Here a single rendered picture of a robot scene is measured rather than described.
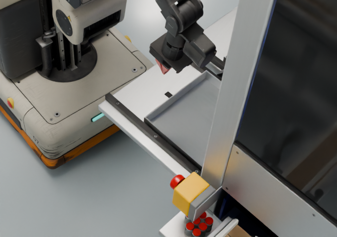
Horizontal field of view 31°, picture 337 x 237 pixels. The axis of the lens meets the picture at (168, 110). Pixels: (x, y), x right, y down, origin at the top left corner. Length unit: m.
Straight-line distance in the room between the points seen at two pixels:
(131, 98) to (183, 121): 0.17
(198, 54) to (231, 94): 0.22
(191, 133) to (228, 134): 0.42
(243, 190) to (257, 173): 0.10
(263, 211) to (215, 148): 0.18
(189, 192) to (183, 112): 0.38
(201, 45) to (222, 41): 0.56
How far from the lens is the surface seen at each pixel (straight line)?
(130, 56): 2.67
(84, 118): 2.48
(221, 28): 1.98
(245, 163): 1.31
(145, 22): 3.22
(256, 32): 1.05
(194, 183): 1.43
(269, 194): 1.33
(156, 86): 1.79
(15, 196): 2.62
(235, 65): 1.14
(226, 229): 1.46
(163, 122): 1.71
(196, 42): 1.38
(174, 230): 1.54
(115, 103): 1.72
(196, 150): 1.66
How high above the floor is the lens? 2.26
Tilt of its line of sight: 53 degrees down
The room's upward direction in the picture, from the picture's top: 7 degrees clockwise
